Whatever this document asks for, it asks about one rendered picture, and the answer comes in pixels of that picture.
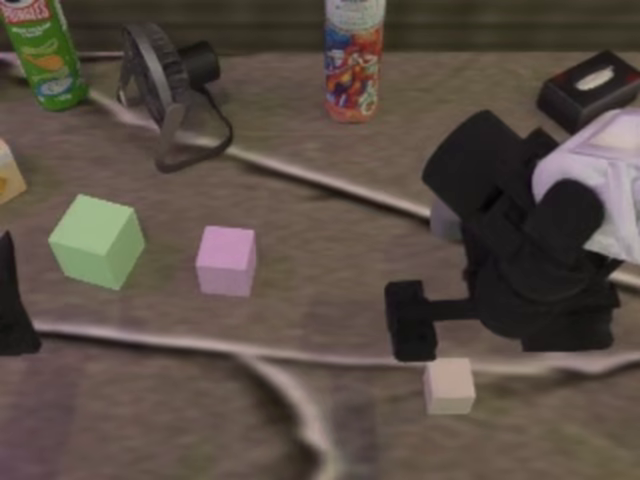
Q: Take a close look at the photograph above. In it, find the small beige cube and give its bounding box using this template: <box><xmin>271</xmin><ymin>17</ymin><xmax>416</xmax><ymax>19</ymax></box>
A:
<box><xmin>422</xmin><ymin>357</ymin><xmax>477</xmax><ymax>416</ymax></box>

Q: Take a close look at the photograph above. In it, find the green cube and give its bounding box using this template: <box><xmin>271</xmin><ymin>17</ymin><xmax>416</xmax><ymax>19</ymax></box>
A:
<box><xmin>47</xmin><ymin>193</ymin><xmax>146</xmax><ymax>293</ymax></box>

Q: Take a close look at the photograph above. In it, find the pink cube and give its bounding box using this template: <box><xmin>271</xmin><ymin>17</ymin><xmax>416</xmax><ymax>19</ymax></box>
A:
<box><xmin>194</xmin><ymin>225</ymin><xmax>258</xmax><ymax>299</ymax></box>

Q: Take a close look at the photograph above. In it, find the yellow cream carton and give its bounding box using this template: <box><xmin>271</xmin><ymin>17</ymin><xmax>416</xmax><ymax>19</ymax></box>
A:
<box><xmin>0</xmin><ymin>137</ymin><xmax>28</xmax><ymax>206</ymax></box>

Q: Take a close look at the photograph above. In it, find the grey wrinkled table cloth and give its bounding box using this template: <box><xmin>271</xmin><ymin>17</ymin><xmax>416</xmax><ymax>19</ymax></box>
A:
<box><xmin>0</xmin><ymin>47</ymin><xmax>640</xmax><ymax>480</ymax></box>

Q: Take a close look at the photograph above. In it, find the black tissue box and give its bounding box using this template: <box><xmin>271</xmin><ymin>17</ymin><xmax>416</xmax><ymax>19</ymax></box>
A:
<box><xmin>536</xmin><ymin>49</ymin><xmax>640</xmax><ymax>136</ymax></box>

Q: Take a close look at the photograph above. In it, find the red colourful chips can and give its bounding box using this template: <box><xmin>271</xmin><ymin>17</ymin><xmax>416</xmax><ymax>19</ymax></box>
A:
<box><xmin>322</xmin><ymin>0</ymin><xmax>388</xmax><ymax>124</ymax></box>

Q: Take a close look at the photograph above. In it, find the green chips can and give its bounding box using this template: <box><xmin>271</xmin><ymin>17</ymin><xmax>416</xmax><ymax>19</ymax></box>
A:
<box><xmin>0</xmin><ymin>0</ymin><xmax>90</xmax><ymax>113</ymax></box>

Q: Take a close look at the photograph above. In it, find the black desk fan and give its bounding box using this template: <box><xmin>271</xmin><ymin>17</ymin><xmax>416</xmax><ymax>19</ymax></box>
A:
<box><xmin>115</xmin><ymin>23</ymin><xmax>234</xmax><ymax>174</ymax></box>

